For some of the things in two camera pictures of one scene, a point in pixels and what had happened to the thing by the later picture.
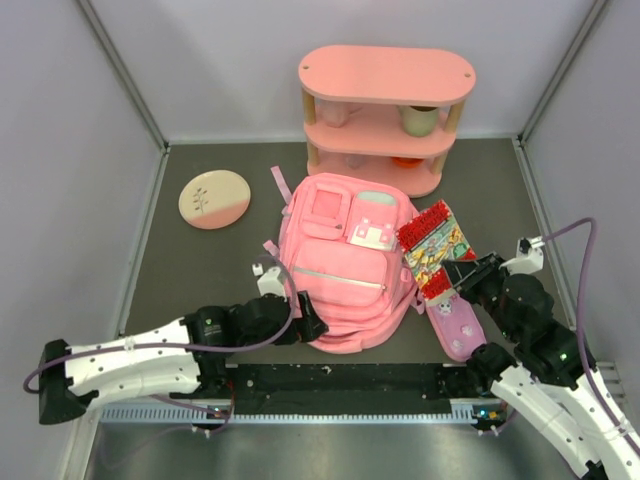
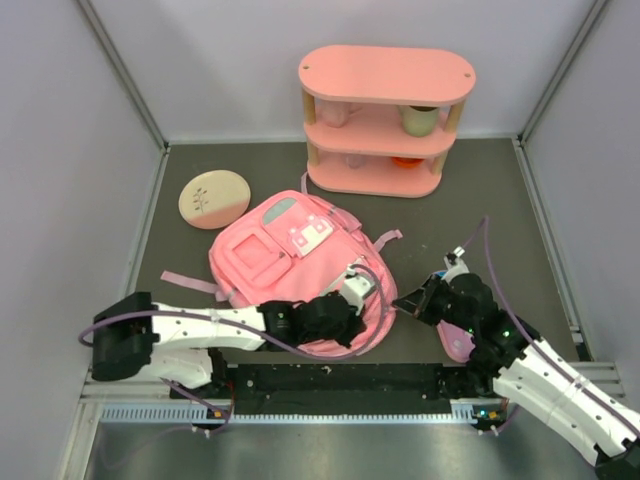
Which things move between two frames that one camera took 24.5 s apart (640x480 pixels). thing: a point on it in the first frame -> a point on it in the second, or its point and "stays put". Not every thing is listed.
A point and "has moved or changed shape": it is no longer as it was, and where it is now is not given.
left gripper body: (255, 338) -> (341, 333)
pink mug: (337, 114) stays put
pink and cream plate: (214, 199) stays put
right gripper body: (486, 292) -> (440, 305)
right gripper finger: (460, 269) -> (417, 298)
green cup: (419, 120) stays put
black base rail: (410, 388) stays put
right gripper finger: (464, 284) -> (413, 304)
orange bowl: (406, 162) stays put
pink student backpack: (337, 244) has moved or changed shape
